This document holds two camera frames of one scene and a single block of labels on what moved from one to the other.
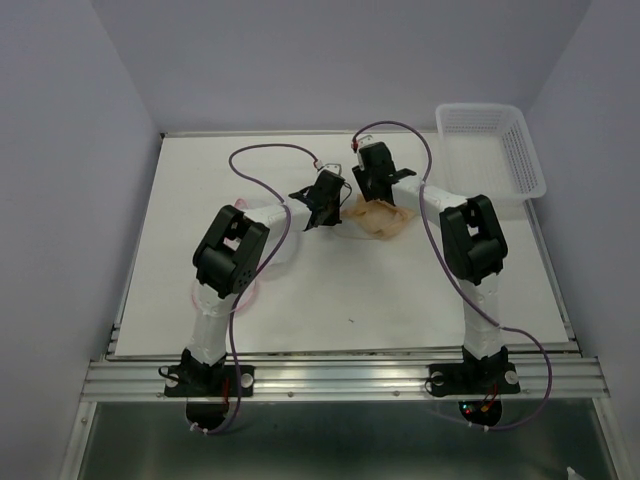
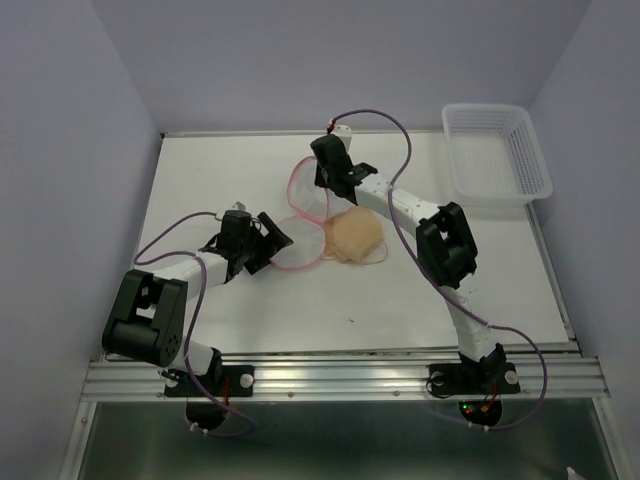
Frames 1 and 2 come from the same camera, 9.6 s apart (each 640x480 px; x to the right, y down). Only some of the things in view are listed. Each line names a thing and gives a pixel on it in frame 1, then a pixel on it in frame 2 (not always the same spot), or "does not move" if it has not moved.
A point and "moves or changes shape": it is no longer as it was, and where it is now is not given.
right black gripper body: (364, 180) -> (321, 177)
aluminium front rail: (342, 380) does not move
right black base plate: (479, 386) does not move
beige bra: (378, 218) moves or changes shape
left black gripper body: (332, 216) -> (245, 245)
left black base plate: (208, 389) does not move
